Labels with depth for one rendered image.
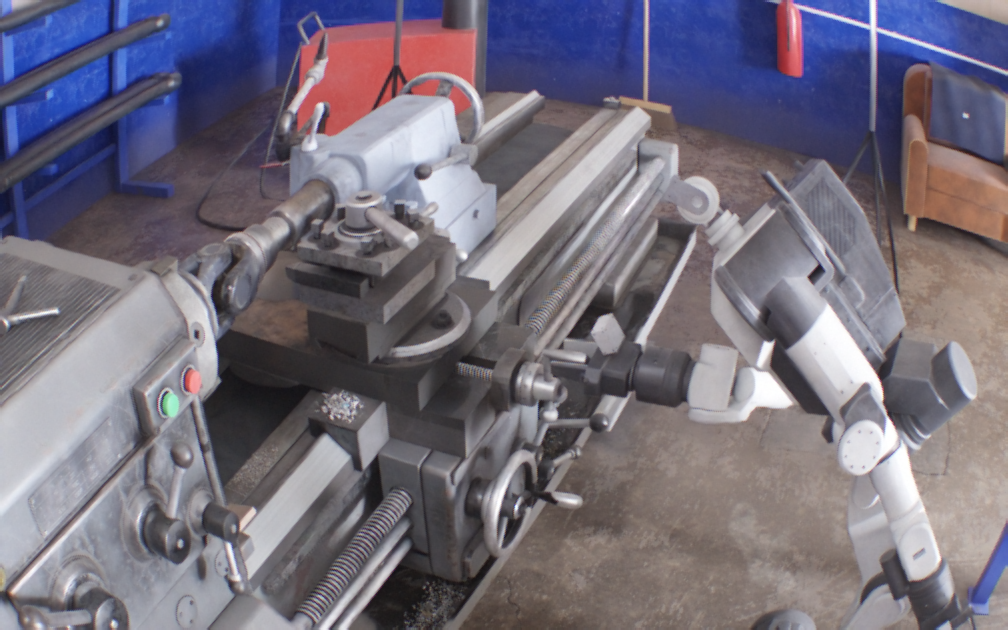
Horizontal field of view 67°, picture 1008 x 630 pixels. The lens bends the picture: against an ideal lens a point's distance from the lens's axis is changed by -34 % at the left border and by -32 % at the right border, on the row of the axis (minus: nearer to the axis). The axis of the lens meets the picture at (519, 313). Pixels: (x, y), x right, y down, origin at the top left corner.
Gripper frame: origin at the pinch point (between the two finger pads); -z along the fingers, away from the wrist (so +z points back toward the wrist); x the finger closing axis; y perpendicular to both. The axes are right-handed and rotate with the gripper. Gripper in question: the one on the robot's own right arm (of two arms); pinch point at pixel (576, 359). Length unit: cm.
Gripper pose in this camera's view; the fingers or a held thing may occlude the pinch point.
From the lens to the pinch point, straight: 171.2
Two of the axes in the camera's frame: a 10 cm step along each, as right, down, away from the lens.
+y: 0.3, 8.1, 5.9
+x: -3.6, 5.6, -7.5
